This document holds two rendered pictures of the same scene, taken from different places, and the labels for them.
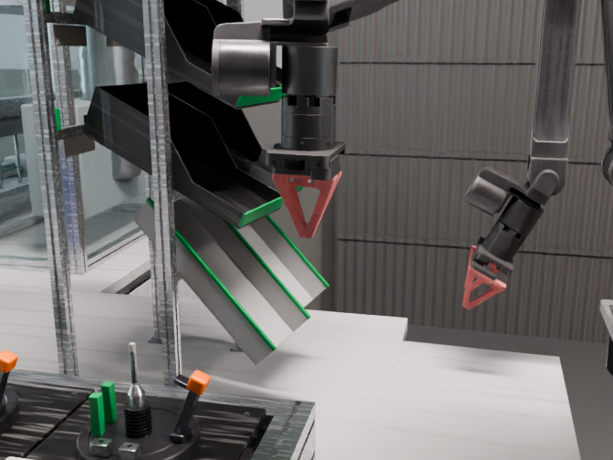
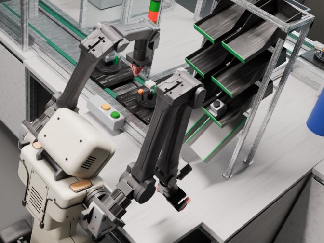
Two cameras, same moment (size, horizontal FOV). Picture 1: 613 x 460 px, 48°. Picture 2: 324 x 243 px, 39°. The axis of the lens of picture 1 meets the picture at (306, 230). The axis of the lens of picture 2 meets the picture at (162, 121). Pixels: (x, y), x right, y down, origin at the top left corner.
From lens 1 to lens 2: 231 cm
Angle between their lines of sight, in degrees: 98
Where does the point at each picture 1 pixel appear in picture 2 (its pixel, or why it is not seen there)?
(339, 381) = (183, 182)
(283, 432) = (139, 125)
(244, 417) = (147, 118)
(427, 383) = (164, 201)
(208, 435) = (144, 110)
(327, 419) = not seen: hidden behind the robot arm
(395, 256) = not seen: outside the picture
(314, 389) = not seen: hidden behind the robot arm
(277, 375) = (198, 171)
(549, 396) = (128, 224)
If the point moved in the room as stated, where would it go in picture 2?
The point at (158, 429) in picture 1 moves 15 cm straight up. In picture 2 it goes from (148, 100) to (153, 75)
